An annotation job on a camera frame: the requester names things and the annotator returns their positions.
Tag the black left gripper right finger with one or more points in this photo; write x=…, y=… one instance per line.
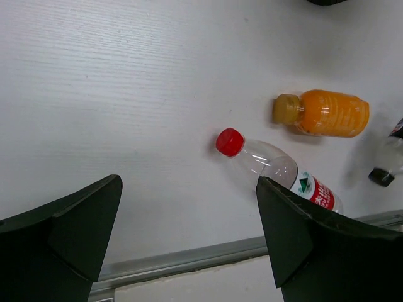
x=319, y=255

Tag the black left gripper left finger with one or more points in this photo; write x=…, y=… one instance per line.
x=55, y=252

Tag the clear bottle red label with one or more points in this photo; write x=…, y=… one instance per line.
x=251, y=159

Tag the clear bottle dark blue label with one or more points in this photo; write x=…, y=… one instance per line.
x=388, y=160

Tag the black plastic waste bin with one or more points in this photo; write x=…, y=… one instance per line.
x=326, y=2

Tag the orange juice bottle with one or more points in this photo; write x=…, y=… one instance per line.
x=323, y=113

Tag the aluminium front table rail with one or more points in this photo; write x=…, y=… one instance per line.
x=135, y=271

